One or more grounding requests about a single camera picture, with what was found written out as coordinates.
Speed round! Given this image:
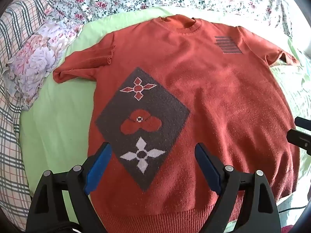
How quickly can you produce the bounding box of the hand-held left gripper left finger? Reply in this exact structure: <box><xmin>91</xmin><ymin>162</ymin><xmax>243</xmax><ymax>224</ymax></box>
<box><xmin>25</xmin><ymin>142</ymin><xmax>113</xmax><ymax>233</ymax></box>

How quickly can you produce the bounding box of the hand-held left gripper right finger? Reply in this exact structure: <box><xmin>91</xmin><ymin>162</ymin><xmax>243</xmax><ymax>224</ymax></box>
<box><xmin>194</xmin><ymin>143</ymin><xmax>282</xmax><ymax>233</ymax></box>

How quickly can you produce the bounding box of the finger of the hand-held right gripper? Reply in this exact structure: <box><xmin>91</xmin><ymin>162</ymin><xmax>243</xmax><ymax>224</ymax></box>
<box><xmin>287</xmin><ymin>129</ymin><xmax>311</xmax><ymax>155</ymax></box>
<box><xmin>295</xmin><ymin>117</ymin><xmax>311</xmax><ymax>129</ymax></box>

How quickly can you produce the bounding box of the orange knitted sweater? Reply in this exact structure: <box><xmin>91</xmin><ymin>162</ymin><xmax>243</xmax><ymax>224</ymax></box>
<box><xmin>53</xmin><ymin>15</ymin><xmax>300</xmax><ymax>233</ymax></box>

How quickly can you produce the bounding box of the light green bed sheet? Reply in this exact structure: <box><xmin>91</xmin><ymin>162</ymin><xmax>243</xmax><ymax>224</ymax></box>
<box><xmin>19</xmin><ymin>6</ymin><xmax>311</xmax><ymax>233</ymax></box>

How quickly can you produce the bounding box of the plaid checked blanket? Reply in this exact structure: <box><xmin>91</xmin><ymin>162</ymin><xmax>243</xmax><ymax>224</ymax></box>
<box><xmin>0</xmin><ymin>0</ymin><xmax>56</xmax><ymax>231</ymax></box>

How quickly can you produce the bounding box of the purple floral pillow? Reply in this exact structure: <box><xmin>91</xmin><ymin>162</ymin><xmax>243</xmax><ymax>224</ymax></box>
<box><xmin>3</xmin><ymin>21</ymin><xmax>83</xmax><ymax>111</ymax></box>

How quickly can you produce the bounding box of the white floral bed sheet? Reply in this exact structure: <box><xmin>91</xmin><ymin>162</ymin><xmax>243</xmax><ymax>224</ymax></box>
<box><xmin>44</xmin><ymin>0</ymin><xmax>311</xmax><ymax>61</ymax></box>

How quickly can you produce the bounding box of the thin black cable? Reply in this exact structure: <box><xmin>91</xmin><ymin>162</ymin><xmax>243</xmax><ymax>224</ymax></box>
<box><xmin>278</xmin><ymin>205</ymin><xmax>308</xmax><ymax>213</ymax></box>

